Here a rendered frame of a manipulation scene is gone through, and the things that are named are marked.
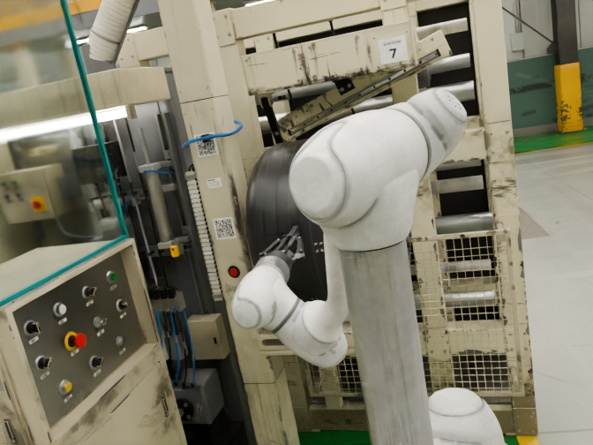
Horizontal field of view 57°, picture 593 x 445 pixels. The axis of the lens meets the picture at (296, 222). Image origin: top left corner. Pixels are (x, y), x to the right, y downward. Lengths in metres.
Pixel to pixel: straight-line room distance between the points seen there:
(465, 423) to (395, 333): 0.32
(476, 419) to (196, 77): 1.30
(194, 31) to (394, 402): 1.33
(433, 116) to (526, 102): 10.56
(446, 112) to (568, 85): 10.20
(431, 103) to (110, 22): 1.68
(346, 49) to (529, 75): 9.53
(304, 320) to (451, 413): 0.36
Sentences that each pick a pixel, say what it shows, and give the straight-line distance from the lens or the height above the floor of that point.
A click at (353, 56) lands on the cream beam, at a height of 1.71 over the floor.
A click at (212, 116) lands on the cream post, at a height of 1.60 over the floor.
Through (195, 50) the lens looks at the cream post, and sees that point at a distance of 1.84.
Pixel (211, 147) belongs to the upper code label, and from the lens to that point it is 1.85.
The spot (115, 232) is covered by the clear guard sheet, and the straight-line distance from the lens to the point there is 1.81.
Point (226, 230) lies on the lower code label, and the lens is 1.89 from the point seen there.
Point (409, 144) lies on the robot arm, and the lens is 0.77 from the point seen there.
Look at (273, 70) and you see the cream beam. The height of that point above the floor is 1.71.
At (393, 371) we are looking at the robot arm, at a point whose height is 1.21.
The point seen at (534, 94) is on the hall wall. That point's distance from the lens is 11.41.
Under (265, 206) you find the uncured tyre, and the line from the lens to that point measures 1.63.
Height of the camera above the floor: 1.63
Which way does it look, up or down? 14 degrees down
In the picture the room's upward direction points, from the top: 11 degrees counter-clockwise
